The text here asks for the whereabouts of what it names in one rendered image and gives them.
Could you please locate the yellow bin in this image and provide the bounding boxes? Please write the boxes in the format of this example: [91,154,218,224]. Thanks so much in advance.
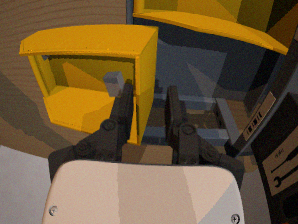
[133,0,298,55]
[19,24,158,146]

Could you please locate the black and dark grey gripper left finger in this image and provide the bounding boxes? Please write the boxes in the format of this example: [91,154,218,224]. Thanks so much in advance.
[48,83,134,183]

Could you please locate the dark grey block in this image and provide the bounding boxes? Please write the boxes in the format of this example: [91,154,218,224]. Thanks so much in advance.
[103,71,125,97]
[41,55,52,61]

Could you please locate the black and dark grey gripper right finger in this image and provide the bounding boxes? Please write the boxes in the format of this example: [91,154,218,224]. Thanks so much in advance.
[164,86,245,192]

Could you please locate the grey slanted shelf rack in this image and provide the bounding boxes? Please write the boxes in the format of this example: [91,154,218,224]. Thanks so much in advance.
[126,0,298,159]

